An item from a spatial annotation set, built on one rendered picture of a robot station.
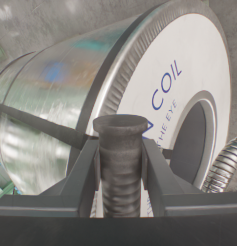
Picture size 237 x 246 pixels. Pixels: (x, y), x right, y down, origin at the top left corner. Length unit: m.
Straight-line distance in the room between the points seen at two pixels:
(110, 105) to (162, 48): 0.22
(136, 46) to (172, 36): 0.16
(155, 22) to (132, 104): 0.20
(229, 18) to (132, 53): 1.01
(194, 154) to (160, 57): 0.74
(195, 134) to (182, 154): 0.15
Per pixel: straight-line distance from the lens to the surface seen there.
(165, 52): 0.49
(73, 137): 0.35
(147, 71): 0.42
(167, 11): 0.51
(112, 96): 0.33
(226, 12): 1.33
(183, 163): 1.10
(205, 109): 0.94
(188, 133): 1.08
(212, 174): 0.18
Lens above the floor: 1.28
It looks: 31 degrees down
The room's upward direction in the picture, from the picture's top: 133 degrees counter-clockwise
